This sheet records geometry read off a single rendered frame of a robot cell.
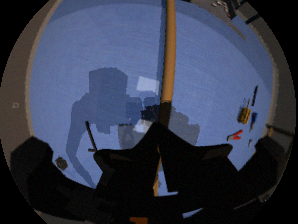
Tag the red-handled pliers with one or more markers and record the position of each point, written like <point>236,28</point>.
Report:
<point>235,136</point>

